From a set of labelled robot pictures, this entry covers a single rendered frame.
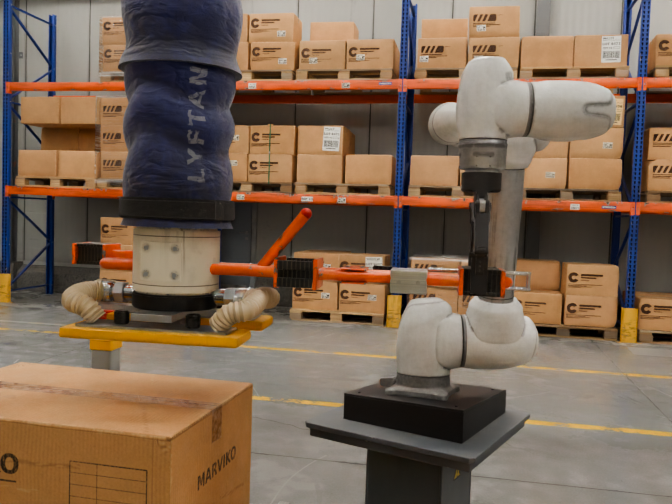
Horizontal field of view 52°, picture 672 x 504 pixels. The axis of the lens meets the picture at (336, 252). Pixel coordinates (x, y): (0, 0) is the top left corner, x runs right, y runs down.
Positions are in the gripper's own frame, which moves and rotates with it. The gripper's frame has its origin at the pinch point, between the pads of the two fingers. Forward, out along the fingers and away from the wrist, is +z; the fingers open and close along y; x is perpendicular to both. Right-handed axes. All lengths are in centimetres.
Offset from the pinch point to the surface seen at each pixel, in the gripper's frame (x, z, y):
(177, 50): -56, -40, 12
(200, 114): -52, -29, 9
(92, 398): -75, 27, 6
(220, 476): -49, 42, 3
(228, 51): -49, -42, 4
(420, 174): -28, -63, -710
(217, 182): -50, -17, 6
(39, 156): -544, -77, -737
